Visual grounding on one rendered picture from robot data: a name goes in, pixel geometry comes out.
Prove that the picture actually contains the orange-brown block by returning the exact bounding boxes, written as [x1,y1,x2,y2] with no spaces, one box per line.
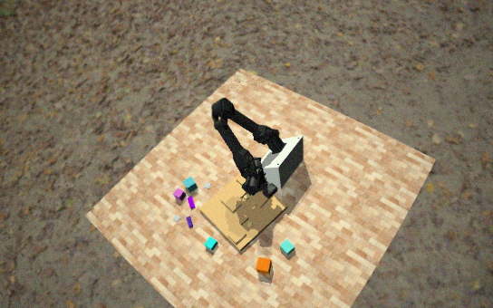
[256,257,272,274]

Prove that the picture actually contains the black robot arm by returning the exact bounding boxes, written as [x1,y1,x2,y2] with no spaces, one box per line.
[211,98,287,196]

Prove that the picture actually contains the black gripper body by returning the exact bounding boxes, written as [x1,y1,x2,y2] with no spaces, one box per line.
[260,172,278,198]

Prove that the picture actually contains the teal cube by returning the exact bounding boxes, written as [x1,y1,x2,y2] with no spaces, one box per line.
[183,177,198,193]

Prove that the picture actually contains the cyan cube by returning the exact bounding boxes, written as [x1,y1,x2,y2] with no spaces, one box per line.
[205,236,218,251]

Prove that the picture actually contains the teal square block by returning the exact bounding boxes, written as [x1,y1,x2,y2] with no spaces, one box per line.
[280,239,295,255]

